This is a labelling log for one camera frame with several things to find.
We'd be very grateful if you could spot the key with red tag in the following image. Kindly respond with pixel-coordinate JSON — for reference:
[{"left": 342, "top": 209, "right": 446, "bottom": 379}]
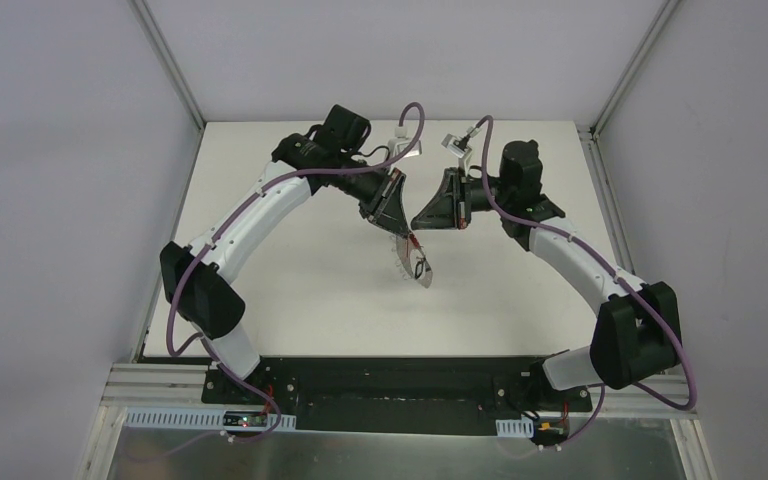
[{"left": 406, "top": 233, "right": 423, "bottom": 254}]

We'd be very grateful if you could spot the purple cable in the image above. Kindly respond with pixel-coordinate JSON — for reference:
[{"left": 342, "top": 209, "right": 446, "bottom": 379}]
[
  {"left": 125, "top": 101, "right": 426, "bottom": 462},
  {"left": 463, "top": 115, "right": 699, "bottom": 458}
]

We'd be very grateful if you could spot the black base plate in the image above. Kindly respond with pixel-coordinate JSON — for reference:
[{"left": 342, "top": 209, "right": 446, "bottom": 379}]
[{"left": 201, "top": 356, "right": 592, "bottom": 436}]

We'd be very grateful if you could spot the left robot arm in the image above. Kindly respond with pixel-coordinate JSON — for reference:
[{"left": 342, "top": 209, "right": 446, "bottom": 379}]
[{"left": 159, "top": 102, "right": 425, "bottom": 405}]

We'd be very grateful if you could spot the left controller board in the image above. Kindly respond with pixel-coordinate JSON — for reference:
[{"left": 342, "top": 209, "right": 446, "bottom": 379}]
[{"left": 223, "top": 411, "right": 269, "bottom": 430}]

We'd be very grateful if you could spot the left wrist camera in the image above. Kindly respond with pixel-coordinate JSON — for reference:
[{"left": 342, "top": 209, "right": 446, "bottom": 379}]
[{"left": 387, "top": 125, "right": 422, "bottom": 158}]

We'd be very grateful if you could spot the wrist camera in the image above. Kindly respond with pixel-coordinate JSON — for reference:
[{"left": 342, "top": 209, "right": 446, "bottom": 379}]
[
  {"left": 441, "top": 134, "right": 473, "bottom": 171},
  {"left": 387, "top": 125, "right": 422, "bottom": 158}
]

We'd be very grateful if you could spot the controller board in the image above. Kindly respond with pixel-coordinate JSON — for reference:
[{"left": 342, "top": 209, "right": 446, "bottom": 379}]
[
  {"left": 223, "top": 411, "right": 269, "bottom": 430},
  {"left": 532, "top": 421, "right": 569, "bottom": 444}
]

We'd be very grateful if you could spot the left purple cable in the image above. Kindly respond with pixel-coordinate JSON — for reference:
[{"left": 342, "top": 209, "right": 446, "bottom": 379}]
[{"left": 125, "top": 101, "right": 426, "bottom": 462}]

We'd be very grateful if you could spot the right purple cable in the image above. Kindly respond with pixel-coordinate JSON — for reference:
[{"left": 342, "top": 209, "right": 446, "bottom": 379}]
[{"left": 463, "top": 115, "right": 699, "bottom": 458}]

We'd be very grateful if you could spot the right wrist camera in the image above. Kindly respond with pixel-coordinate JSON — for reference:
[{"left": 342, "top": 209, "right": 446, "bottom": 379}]
[{"left": 441, "top": 134, "right": 473, "bottom": 171}]

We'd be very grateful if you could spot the right controller board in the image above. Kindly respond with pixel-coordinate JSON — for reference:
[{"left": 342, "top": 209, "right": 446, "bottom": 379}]
[{"left": 532, "top": 421, "right": 569, "bottom": 444}]

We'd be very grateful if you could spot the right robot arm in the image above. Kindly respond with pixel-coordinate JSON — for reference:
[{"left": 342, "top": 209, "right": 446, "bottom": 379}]
[{"left": 411, "top": 140, "right": 681, "bottom": 410}]

